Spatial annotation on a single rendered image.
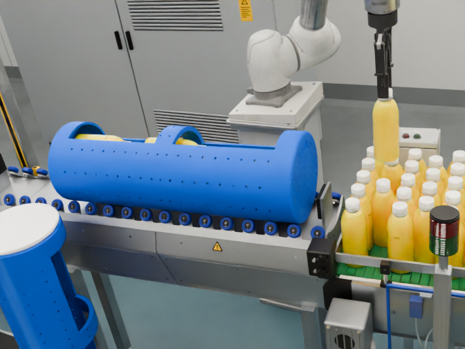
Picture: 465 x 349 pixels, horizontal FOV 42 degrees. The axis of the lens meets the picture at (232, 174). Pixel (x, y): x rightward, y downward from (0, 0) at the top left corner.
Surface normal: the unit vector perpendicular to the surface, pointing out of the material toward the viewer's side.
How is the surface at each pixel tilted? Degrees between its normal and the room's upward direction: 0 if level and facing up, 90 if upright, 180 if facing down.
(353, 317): 0
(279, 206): 97
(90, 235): 70
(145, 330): 0
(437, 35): 90
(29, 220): 0
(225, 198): 91
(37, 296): 90
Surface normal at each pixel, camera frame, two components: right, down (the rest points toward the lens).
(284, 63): 0.40, 0.36
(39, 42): -0.46, 0.51
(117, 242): -0.40, 0.20
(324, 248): -0.15, -0.85
